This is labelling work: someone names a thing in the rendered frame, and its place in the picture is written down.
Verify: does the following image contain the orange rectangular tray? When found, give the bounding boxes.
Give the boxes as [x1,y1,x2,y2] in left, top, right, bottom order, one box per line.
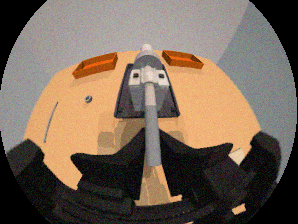
[72,52,118,80]
[161,49,204,69]

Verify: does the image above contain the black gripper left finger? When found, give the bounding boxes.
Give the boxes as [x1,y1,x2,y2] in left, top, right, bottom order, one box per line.
[71,127,146,201]

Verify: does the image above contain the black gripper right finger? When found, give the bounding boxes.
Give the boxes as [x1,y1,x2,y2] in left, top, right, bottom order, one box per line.
[158,128,234,197]

